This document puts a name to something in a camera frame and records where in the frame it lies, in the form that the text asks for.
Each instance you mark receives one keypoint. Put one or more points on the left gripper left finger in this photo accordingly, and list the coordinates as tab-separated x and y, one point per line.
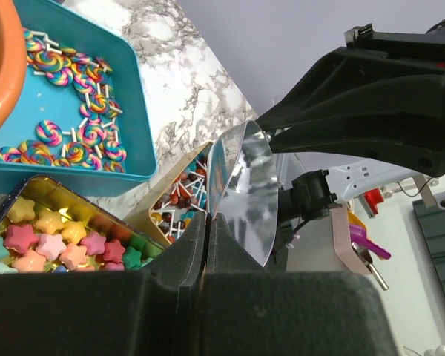
150	311

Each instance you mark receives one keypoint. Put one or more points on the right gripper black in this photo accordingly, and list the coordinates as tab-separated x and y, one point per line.
380	96

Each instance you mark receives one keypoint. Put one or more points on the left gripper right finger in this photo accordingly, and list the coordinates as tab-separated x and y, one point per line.
247	310

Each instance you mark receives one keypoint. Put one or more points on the gold tin round lollipops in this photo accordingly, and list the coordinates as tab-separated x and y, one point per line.
166	210

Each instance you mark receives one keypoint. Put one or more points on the gold tin star candies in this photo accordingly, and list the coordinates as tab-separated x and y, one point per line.
46	227

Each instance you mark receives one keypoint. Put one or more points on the teal tin swirl lollipops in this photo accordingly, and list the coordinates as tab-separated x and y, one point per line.
42	100

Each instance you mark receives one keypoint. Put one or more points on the metal scoop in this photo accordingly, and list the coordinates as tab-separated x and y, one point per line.
243	187

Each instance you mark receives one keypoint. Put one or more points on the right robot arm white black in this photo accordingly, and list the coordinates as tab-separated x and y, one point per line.
315	193

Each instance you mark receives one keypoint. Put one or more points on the orange plastic bin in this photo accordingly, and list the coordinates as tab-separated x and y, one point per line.
12	59

